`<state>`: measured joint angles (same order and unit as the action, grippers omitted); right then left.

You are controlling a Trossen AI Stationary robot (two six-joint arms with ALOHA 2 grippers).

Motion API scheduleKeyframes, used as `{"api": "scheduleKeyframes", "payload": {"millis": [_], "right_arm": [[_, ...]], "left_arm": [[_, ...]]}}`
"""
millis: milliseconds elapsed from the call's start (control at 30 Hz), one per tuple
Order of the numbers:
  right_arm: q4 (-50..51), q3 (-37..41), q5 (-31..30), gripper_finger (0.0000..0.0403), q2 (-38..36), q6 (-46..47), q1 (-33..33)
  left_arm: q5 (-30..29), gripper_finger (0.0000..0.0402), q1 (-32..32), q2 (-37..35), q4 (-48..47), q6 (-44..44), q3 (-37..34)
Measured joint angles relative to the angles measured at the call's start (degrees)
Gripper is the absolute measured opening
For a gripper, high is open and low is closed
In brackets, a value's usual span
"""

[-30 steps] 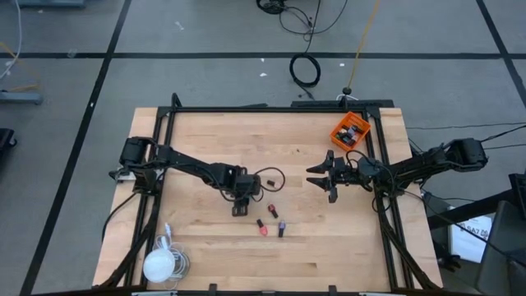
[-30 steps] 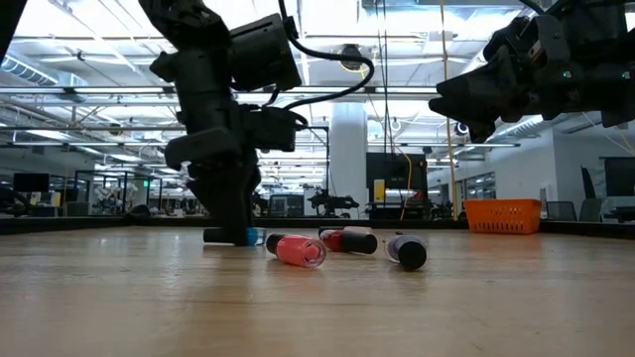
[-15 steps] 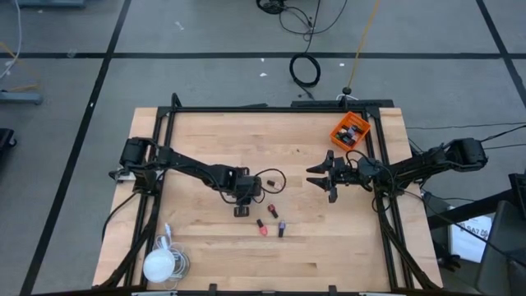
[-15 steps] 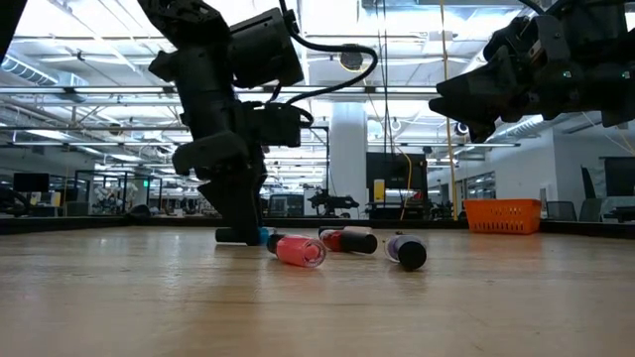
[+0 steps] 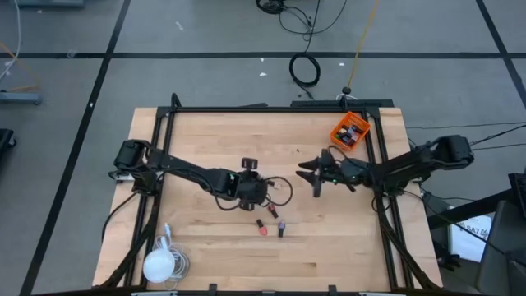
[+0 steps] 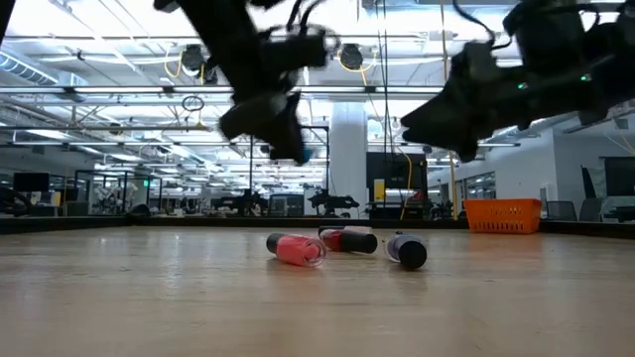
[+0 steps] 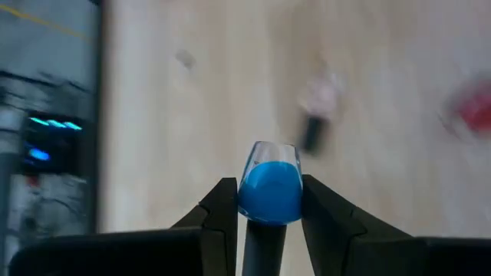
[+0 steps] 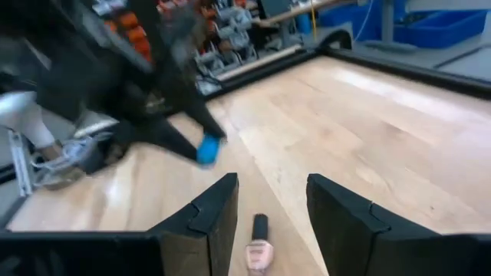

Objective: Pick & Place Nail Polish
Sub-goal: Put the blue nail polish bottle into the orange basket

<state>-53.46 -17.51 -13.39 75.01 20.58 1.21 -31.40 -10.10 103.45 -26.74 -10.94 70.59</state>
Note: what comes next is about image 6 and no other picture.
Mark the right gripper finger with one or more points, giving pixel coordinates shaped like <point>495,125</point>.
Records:
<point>436,119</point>
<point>464,146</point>

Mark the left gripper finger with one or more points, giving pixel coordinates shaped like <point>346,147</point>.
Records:
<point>253,116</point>
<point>292,144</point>

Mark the bright blue nail polish bottle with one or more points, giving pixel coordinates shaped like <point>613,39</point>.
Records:
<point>306,156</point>

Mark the coral pink nail polish bottle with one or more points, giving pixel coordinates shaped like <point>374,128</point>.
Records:
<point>297,250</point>

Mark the red nail polish bottle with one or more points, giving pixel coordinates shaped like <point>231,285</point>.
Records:
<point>354,242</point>

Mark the lavender nail polish bottle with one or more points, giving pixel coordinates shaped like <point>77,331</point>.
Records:
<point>413,254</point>

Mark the black background robot arm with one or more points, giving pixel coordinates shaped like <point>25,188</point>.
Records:
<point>330,202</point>
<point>248,203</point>

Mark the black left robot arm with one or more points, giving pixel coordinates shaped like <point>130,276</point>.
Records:
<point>218,30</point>

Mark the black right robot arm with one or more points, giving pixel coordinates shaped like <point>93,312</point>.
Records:
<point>550,35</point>

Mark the white building pillar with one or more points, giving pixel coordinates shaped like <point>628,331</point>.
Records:
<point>347,149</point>

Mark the black cabinet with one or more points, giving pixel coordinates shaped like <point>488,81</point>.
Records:
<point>394,168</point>

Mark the orange plastic basket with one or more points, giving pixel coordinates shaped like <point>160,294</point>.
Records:
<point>501,215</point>

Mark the yellow sign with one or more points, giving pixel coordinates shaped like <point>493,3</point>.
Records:
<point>379,191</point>

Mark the grey office chair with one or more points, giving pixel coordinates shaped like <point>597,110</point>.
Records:
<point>590,210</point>
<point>561,210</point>

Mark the black computer monitor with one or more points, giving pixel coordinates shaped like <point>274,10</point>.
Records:
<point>31,182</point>

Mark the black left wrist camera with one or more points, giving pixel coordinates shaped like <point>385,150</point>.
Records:
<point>297,52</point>

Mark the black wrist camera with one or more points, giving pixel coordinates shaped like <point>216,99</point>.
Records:
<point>476,62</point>
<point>297,52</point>

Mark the black metal stand frame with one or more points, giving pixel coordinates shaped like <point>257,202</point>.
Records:
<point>251,173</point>

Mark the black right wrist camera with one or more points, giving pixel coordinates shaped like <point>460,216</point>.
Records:
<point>476,62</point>

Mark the large black wall screen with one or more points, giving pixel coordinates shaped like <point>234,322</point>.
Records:
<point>620,176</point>

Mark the black framed glass enclosure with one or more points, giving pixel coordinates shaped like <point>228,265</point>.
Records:
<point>99,171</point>

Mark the silver ventilation duct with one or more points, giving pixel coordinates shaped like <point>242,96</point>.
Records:
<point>25,69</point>

